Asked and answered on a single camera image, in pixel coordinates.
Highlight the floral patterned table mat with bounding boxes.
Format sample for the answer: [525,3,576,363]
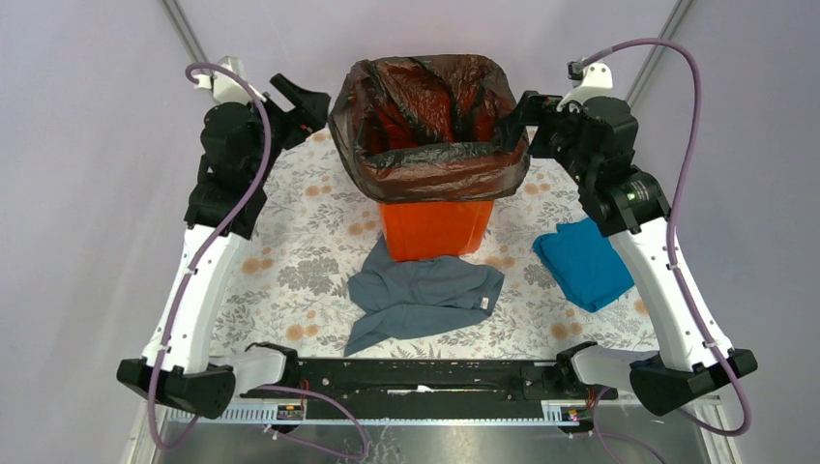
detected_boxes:
[210,131,657,360]

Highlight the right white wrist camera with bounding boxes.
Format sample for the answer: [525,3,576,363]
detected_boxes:
[556,61,613,112]

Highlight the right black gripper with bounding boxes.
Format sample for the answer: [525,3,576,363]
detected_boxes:
[493,90,594,187]

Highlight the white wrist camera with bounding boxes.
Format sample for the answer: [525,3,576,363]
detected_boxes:
[556,61,613,112]
[192,56,252,104]

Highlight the orange plastic trash bin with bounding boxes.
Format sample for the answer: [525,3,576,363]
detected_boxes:
[378,200,494,261]

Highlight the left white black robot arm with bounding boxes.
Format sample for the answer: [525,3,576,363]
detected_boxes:
[116,73,331,420]

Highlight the teal blue cloth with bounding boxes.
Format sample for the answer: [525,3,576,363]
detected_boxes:
[533,217,634,313]

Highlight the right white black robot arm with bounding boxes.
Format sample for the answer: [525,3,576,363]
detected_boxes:
[499,91,757,416]

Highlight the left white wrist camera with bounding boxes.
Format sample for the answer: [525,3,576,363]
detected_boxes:
[192,56,252,104]

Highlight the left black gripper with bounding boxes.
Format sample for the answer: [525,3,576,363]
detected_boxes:
[245,73,332,183]

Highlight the black plastic trash bag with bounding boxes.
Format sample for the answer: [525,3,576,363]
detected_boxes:
[328,54,530,204]

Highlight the aluminium frame rails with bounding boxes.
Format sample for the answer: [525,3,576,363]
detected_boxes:
[146,1,742,450]

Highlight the grey-blue cloth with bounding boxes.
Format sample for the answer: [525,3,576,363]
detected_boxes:
[343,237,505,357]

